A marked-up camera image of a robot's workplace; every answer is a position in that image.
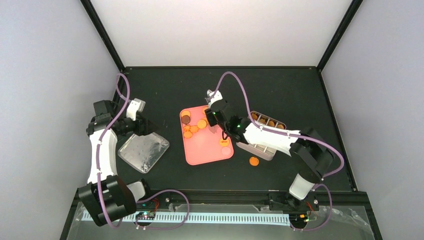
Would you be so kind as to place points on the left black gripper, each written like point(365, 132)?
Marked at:
point(142, 130)

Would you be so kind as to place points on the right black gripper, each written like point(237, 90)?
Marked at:
point(210, 120)

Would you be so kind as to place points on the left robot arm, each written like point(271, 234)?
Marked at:
point(106, 197)

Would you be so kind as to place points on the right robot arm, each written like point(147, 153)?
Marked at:
point(310, 158)

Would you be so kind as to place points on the large round sandwich cookie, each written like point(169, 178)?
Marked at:
point(202, 124)

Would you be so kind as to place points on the clear plastic tin lid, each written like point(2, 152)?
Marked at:
point(143, 152)

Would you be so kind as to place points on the red marked dotted cracker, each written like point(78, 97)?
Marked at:
point(224, 142)

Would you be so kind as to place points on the dark chocolate round cookie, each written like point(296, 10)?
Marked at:
point(185, 119)

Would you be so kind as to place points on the pink cookie tray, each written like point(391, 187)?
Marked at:
point(201, 146)

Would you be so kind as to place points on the pink round cookie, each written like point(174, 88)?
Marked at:
point(227, 151)

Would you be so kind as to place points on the white divided cookie tin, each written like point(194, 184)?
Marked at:
point(257, 143)

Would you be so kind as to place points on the left base circuit board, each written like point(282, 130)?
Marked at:
point(145, 216)

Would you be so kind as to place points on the base circuit board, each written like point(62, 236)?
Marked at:
point(303, 218)
point(145, 216)

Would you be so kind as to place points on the right base circuit board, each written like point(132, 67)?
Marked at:
point(303, 218)

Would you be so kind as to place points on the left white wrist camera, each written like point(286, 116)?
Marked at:
point(135, 106)

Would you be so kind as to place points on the white slotted cable duct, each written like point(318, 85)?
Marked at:
point(277, 219)

